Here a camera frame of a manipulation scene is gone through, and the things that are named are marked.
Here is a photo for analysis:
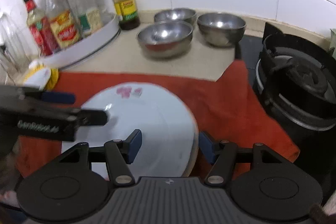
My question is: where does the white floral plate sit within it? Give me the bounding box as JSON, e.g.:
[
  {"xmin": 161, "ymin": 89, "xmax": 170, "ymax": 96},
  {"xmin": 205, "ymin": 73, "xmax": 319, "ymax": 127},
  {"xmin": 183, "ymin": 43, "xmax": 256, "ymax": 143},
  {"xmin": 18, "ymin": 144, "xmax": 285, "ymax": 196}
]
[{"xmin": 75, "ymin": 83, "xmax": 198, "ymax": 179}]

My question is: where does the steel bowl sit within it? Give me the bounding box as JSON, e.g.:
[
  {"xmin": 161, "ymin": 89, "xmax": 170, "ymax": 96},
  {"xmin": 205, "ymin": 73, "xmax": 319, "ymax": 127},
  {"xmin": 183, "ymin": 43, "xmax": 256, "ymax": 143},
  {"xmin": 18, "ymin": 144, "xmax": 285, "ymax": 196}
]
[
  {"xmin": 137, "ymin": 21, "xmax": 194, "ymax": 59},
  {"xmin": 154, "ymin": 8, "xmax": 197, "ymax": 25},
  {"xmin": 197, "ymin": 12, "xmax": 247, "ymax": 48}
]

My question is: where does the yellow chenille cloth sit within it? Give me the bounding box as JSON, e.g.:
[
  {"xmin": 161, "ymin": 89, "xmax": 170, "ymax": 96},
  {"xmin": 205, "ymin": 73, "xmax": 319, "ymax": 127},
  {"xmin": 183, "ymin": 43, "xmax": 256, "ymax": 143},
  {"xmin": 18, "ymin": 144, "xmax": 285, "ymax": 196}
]
[{"xmin": 23, "ymin": 60, "xmax": 59, "ymax": 91}]

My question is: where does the red cloth mat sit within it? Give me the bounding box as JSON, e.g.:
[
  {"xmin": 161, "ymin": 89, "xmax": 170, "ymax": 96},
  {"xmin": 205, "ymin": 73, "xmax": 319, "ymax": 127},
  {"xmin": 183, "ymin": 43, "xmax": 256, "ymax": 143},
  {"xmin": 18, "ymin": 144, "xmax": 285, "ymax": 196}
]
[{"xmin": 16, "ymin": 59, "xmax": 301, "ymax": 179}]

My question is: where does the metal dish rack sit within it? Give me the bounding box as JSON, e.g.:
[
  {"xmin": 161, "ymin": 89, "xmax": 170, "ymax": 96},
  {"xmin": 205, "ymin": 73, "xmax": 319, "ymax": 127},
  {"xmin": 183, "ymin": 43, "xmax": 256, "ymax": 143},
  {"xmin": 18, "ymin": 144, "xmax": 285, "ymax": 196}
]
[{"xmin": 1, "ymin": 12, "xmax": 30, "ymax": 76}]

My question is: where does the yellow red label bottle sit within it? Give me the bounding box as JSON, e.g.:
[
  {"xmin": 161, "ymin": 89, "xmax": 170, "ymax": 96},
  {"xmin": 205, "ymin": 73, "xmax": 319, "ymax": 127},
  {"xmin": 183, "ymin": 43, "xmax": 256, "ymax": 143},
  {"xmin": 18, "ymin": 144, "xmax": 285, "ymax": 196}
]
[{"xmin": 45, "ymin": 0, "xmax": 81, "ymax": 50}]

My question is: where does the red label sauce bottle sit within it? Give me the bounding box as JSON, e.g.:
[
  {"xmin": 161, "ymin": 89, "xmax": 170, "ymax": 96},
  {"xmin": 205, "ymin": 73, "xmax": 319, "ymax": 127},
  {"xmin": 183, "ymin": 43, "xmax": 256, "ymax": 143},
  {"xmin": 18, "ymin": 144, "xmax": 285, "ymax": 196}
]
[{"xmin": 23, "ymin": 0, "xmax": 60, "ymax": 56}]

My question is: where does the purple label clear bottle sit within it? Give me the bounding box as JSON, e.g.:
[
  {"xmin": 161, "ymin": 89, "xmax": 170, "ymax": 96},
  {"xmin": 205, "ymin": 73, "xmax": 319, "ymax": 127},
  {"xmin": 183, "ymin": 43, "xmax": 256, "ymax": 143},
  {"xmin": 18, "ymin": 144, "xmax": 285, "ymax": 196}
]
[{"xmin": 73, "ymin": 0, "xmax": 103, "ymax": 37}]

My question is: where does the black gas stove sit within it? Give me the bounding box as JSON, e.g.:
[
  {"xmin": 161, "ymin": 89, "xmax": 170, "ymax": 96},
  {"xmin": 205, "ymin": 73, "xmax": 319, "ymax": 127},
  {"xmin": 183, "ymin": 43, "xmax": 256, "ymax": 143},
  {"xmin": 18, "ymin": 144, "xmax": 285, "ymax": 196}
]
[{"xmin": 235, "ymin": 23, "xmax": 335, "ymax": 192}]

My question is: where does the white rotating condiment rack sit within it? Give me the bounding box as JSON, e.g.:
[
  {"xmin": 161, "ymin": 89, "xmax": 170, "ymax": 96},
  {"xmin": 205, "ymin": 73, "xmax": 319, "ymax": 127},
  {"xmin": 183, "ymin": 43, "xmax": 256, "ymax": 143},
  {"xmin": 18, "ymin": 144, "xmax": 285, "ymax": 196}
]
[{"xmin": 19, "ymin": 0, "xmax": 121, "ymax": 68}]

